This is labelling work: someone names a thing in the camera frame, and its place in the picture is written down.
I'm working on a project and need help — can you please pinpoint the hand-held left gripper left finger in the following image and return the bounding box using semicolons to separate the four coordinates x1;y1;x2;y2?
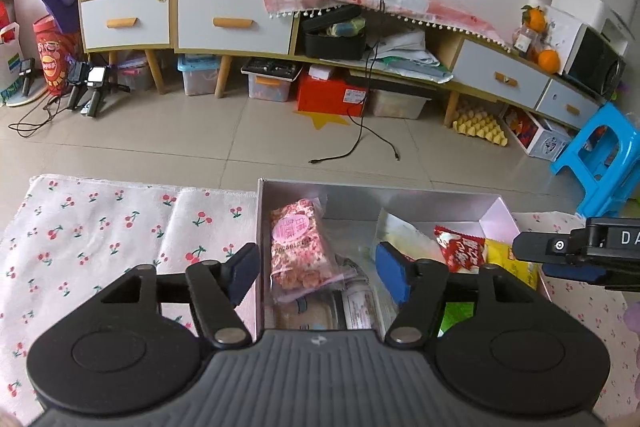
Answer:
100;243;261;350

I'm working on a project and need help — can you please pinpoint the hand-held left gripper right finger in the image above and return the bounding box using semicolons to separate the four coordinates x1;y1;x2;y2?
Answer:
375;241;536;350

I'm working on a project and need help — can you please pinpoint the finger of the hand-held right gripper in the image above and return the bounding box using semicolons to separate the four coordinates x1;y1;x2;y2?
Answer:
511;227;589;265
542;262;609;286

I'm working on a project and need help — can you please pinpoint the silver cardboard box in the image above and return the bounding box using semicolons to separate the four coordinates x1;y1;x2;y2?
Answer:
255;178;556;343

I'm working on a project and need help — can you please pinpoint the green snack packet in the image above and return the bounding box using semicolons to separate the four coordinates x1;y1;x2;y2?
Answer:
440;299;476;338

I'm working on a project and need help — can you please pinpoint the yellow snack packet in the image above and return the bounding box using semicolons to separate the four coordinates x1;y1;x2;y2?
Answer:
482;237;541;290

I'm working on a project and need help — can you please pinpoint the clear yellowish snack packet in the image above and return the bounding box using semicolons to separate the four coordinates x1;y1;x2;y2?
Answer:
374;207;446;268

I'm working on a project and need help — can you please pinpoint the white pink printed packet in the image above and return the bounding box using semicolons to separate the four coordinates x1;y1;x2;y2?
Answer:
342;284;388;332

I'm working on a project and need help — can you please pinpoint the pink snack packet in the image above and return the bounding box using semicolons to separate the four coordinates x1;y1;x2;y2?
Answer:
270;198;346;293

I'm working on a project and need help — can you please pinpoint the red snack packet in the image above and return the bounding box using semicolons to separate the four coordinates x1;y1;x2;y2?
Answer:
432;225;488;273

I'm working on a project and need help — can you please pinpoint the white colourful toy box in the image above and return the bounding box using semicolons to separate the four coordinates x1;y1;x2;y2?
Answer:
500;104;573;160

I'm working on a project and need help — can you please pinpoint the yellow egg tray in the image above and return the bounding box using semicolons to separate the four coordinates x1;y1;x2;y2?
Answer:
452;104;510;148

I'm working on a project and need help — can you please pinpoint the blue plastic stool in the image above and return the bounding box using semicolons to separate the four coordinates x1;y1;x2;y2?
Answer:
550;102;640;220

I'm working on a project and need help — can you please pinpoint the cherry printed cloth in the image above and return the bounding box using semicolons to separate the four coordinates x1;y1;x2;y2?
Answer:
0;174;640;427

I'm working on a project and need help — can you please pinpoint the clear plastic storage bin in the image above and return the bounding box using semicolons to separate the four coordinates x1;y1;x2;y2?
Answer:
369;88;432;120

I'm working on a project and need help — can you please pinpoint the red cardboard box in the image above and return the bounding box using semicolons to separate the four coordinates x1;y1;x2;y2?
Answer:
296;67;371;116

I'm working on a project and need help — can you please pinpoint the orange fruit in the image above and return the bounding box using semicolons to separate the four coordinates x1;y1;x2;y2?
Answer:
525;7;547;32
537;49;561;72

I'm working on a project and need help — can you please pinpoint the white black microwave oven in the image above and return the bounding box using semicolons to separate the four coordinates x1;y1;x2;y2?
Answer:
562;22;628;98

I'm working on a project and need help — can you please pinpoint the clear bin blue lid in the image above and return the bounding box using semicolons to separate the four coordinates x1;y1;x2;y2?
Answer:
177;54;221;96

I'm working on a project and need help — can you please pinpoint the clear plastic jar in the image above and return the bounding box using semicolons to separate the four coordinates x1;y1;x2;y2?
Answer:
512;24;538;58

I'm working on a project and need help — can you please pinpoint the pile of papers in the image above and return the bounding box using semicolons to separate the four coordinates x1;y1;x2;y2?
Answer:
372;29;453;84

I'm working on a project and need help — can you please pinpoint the long wooden cabinet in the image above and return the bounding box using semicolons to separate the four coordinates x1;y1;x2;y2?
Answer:
75;0;606;130

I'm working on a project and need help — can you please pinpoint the clear bin with pink contents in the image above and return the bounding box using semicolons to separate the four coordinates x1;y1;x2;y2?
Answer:
115;52;156;92

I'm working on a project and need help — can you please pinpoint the black zip case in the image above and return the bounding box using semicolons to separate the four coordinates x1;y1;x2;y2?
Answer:
299;4;368;61

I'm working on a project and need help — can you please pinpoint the black handheld device white screen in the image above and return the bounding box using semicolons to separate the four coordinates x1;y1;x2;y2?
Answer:
80;66;131;118

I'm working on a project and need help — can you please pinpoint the white foam box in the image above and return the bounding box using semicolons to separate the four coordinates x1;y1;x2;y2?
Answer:
550;0;608;28

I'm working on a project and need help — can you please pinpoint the red cartoon face barrel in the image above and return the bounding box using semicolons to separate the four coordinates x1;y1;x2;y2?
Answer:
32;14;81;95

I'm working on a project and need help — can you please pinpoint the white shopping bag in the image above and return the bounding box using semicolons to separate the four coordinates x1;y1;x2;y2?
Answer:
0;22;23;105

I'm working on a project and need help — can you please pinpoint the white drawer orange handle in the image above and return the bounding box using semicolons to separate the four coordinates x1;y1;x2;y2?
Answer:
79;0;171;52
452;38;551;100
535;79;601;128
176;0;296;55

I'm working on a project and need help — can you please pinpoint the clear bin orange handle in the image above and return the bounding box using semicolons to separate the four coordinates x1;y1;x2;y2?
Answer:
241;58;301;102

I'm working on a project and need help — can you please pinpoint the black power cable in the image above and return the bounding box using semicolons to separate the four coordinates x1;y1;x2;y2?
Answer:
308;0;401;165

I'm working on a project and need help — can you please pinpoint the thin black floor cable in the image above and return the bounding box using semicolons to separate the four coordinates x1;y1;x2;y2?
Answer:
7;94;68;138

